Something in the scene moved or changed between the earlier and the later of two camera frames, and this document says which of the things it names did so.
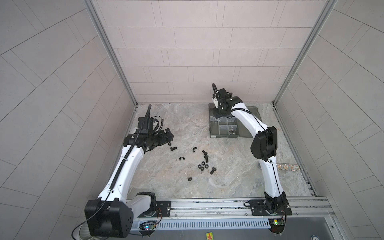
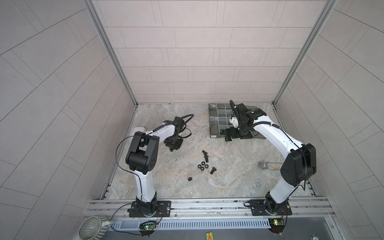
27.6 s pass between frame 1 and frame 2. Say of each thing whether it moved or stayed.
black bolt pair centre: stayed
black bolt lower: stayed
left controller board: stayed
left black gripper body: moved
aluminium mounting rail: stayed
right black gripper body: moved
